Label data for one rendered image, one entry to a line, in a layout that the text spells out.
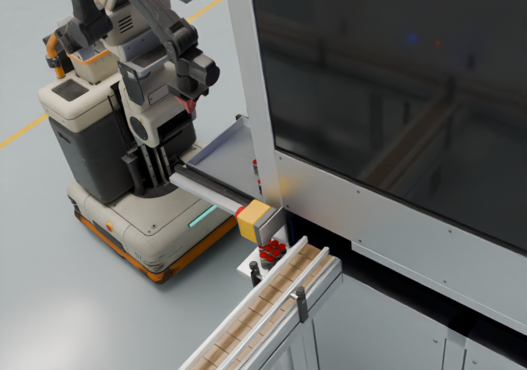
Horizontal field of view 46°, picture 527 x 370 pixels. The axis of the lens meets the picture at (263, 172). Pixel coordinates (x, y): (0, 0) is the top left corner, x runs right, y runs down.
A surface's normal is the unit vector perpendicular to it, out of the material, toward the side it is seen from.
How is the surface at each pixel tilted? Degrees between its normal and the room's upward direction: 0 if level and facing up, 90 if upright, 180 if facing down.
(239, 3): 90
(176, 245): 90
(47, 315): 0
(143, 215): 0
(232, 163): 0
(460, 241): 90
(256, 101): 90
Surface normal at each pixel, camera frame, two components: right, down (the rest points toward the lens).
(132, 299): -0.13, -0.73
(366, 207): -0.62, 0.58
